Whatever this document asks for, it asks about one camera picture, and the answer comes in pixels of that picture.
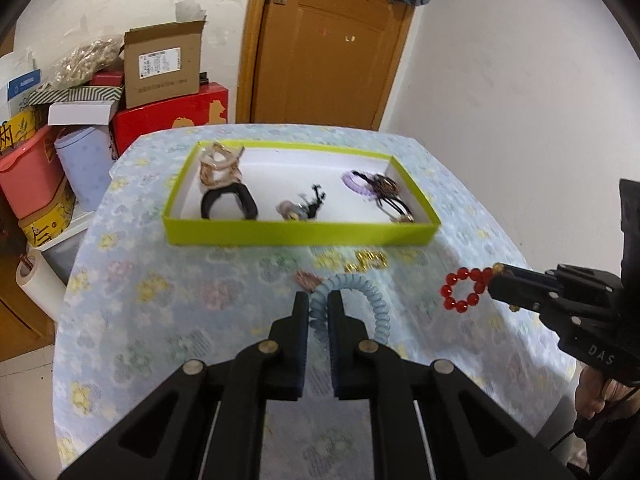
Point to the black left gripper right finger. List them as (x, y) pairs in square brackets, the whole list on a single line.
[(351, 369)]

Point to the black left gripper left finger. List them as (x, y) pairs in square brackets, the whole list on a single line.
[(286, 367)]

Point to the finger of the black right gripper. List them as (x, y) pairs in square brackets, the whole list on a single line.
[(524, 293), (522, 276)]

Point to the pink rhinestone hair clip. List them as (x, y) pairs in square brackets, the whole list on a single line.
[(307, 280)]

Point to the black wristband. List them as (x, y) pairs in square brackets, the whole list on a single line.
[(231, 202)]

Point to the beige hair claw clip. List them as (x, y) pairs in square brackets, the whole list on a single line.
[(220, 166)]

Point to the person's right hand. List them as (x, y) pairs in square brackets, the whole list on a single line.
[(595, 394)]

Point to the floral blue tablecloth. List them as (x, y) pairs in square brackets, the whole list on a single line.
[(136, 307)]

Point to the lime green tray box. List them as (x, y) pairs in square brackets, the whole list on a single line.
[(305, 197)]

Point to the white storage drawer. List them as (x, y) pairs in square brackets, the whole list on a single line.
[(61, 252)]

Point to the red gift box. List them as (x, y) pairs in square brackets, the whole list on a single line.
[(207, 107)]

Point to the white paper roll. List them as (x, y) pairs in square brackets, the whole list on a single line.
[(37, 280)]

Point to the yellow printed box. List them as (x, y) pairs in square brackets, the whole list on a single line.
[(50, 221)]

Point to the light blue cylindrical container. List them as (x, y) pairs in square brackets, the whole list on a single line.
[(87, 157)]

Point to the wooden door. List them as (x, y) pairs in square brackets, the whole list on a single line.
[(320, 62)]

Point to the brown cardboard box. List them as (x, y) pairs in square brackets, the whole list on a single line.
[(162, 62)]

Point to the pink plastic bin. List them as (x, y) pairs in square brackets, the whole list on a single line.
[(32, 172)]

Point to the white flat box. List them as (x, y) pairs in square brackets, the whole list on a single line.
[(82, 113)]

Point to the striped green white box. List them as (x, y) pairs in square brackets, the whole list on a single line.
[(76, 94)]

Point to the small red box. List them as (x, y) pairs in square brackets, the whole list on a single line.
[(108, 78)]

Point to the yellow patterned carton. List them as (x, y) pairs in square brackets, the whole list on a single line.
[(22, 127)]

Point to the bag of beige items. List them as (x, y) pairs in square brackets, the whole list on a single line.
[(79, 65)]

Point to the white blue carton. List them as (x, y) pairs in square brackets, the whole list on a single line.
[(19, 77)]

